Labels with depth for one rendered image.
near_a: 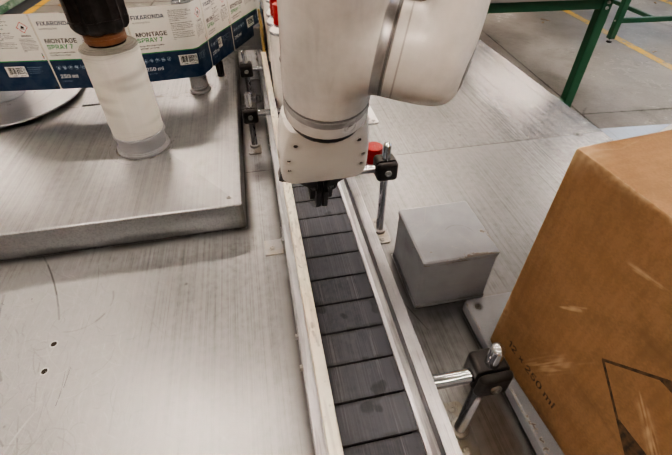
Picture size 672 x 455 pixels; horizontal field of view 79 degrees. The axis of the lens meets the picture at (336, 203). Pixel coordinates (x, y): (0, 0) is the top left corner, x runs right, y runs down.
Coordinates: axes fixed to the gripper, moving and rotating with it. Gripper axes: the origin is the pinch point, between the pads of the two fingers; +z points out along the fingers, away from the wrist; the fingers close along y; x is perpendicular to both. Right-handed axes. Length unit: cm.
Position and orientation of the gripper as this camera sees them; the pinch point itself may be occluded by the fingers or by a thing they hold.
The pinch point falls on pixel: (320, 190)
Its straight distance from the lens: 55.1
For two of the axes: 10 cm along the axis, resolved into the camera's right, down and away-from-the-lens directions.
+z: -0.7, 4.9, 8.7
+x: 1.8, 8.6, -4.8
